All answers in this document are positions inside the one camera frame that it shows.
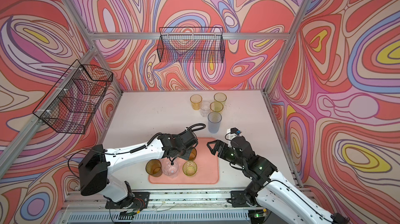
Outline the black wire basket left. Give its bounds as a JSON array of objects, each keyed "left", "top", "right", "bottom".
[{"left": 32, "top": 60, "right": 114, "bottom": 134}]

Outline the yellow tall glass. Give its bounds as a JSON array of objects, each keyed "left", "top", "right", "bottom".
[{"left": 210, "top": 101, "right": 224, "bottom": 113}]

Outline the black wire basket back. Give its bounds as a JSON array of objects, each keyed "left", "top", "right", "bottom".
[{"left": 157, "top": 26, "right": 225, "bottom": 63}]

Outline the green glass tumbler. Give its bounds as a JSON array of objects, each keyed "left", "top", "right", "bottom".
[{"left": 182, "top": 161, "right": 198, "bottom": 177}]

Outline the blue textured tall glass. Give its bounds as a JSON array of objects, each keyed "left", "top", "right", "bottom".
[{"left": 207, "top": 111, "right": 222, "bottom": 134}]

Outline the dark olive dotted glass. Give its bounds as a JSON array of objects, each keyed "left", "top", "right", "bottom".
[{"left": 145, "top": 159, "right": 163, "bottom": 177}]

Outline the clear glass tumbler front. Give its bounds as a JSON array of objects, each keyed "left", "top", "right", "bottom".
[{"left": 161, "top": 158, "right": 179, "bottom": 177}]

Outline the clear glass small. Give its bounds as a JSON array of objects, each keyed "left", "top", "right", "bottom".
[{"left": 200, "top": 101, "right": 211, "bottom": 117}]

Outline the small dark amber glass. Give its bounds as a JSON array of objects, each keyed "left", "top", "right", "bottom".
[{"left": 188, "top": 148, "right": 197, "bottom": 161}]

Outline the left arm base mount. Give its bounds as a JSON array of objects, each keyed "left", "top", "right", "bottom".
[{"left": 105, "top": 181, "right": 150, "bottom": 210}]

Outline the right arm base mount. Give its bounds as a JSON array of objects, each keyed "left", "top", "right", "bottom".
[{"left": 227, "top": 190, "right": 267, "bottom": 208}]

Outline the yellow-green tall glass back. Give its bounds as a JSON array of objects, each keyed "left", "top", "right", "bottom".
[{"left": 214, "top": 92, "right": 227, "bottom": 105}]

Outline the amber glass tumbler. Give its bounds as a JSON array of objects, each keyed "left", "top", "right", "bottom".
[{"left": 190, "top": 94, "right": 203, "bottom": 110}]

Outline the black wire basket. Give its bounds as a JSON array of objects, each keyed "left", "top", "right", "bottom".
[
  {"left": 32, "top": 60, "right": 114, "bottom": 134},
  {"left": 157, "top": 26, "right": 225, "bottom": 63}
]

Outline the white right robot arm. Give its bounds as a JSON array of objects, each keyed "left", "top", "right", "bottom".
[{"left": 207, "top": 136, "right": 350, "bottom": 224}]

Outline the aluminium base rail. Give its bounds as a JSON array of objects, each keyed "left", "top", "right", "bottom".
[{"left": 55, "top": 189, "right": 285, "bottom": 224}]

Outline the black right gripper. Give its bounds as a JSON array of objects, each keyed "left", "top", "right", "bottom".
[{"left": 207, "top": 140, "right": 246, "bottom": 169}]

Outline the pink plastic tray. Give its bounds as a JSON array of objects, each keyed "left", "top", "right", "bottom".
[{"left": 148, "top": 137, "right": 219, "bottom": 185}]

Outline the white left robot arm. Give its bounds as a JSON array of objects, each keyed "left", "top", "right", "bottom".
[{"left": 78, "top": 129, "right": 199, "bottom": 207}]

